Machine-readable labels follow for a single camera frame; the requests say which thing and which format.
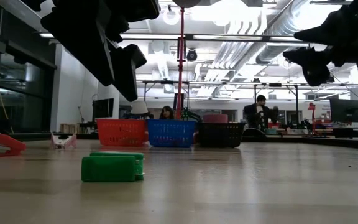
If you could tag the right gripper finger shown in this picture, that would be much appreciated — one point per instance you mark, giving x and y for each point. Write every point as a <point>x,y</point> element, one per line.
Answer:
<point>309,56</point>
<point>331,31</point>

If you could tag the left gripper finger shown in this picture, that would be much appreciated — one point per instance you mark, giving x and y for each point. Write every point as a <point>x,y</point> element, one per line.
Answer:
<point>127,71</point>
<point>82,46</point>

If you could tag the small green stapler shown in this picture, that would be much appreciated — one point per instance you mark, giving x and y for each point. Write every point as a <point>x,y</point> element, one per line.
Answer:
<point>107,169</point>

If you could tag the small red stapler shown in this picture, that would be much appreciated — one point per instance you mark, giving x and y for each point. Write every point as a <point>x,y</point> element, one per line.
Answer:
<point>9,143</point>

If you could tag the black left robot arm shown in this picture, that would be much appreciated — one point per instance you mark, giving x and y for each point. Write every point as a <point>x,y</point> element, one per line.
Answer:
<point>34,3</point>

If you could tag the white chair back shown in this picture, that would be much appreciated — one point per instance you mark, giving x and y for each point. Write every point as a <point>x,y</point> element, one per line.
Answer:
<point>139,107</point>

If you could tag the black computer monitor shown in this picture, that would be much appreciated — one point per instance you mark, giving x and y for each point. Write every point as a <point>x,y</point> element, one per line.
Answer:
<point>346,110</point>
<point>103,108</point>

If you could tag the person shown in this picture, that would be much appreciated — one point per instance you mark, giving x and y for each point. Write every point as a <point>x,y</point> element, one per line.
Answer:
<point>253,113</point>
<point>167,112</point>

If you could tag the red plastic basket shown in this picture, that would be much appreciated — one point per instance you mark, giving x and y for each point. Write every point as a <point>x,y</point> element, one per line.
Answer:
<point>121,132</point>

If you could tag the blue plastic basket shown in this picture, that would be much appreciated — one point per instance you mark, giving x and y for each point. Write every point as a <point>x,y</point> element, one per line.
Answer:
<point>171,133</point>

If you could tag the wooden crate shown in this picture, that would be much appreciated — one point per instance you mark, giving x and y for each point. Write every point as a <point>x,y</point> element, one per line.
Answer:
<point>68,128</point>

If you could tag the black plastic basket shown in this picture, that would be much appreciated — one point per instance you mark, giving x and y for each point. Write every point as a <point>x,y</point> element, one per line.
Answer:
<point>221,135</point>

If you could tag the black round ceiling camera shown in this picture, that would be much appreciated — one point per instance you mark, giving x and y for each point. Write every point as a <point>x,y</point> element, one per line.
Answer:
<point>191,55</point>

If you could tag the black aluminium table frame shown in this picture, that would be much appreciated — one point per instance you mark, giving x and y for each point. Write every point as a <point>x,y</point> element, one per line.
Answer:
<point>322,141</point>

